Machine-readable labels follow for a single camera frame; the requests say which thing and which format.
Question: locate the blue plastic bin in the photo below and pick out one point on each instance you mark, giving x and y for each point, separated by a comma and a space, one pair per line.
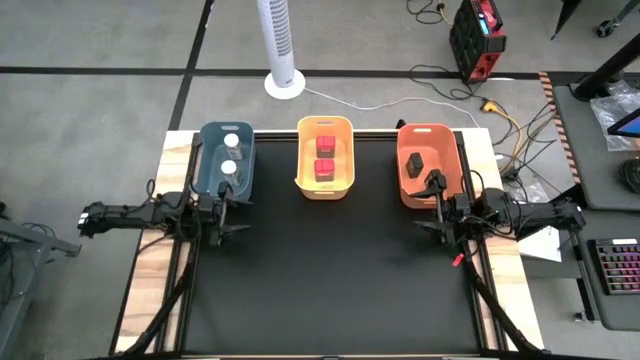
210, 165

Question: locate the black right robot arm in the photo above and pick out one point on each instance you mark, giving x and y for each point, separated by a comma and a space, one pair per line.
530, 215

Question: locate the grey metal stand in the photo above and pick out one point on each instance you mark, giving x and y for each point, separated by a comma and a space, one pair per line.
50, 244

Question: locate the black tablet screen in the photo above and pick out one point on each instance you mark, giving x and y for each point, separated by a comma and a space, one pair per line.
627, 125

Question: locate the clear plastic bag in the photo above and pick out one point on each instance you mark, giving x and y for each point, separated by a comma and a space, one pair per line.
607, 107

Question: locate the orange plastic bin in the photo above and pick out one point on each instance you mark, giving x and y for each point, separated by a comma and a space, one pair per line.
450, 150

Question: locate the grey desk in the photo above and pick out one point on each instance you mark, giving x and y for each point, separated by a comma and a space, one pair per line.
620, 310
590, 170

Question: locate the striped hazard tape strip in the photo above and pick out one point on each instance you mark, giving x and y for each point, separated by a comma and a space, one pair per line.
550, 95

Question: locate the small black clamp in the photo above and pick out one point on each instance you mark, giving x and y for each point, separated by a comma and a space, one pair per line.
401, 125

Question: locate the black tripod leg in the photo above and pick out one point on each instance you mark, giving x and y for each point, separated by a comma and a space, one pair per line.
567, 12

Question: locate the black table frame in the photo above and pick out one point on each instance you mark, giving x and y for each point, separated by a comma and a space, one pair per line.
270, 135

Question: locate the small red tag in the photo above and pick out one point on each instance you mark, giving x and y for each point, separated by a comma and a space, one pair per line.
457, 260

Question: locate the green spice tin black lid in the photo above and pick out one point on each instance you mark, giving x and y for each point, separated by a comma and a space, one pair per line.
414, 165

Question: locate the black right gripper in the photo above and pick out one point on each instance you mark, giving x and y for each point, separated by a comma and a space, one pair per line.
456, 215

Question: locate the black chair caster leg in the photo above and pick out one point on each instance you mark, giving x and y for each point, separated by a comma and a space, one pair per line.
606, 27

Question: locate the white paper sheet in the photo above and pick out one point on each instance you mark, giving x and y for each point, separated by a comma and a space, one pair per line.
542, 250

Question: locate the red and black equipment case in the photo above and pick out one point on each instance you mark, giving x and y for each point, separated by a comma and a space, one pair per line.
472, 40

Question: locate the white tower fan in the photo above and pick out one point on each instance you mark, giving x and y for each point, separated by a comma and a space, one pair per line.
280, 45

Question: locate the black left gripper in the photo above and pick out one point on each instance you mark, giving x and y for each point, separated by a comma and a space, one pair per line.
210, 220

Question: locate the clear spice jar white cap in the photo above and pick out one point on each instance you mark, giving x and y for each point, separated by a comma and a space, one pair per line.
229, 167
231, 141

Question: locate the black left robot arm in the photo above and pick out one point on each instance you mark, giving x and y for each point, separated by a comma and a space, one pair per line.
125, 217

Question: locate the yellow plastic bin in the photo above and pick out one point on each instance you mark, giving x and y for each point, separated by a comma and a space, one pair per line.
306, 165

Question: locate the backlit keyboard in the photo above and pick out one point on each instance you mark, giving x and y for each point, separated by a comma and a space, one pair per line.
620, 265

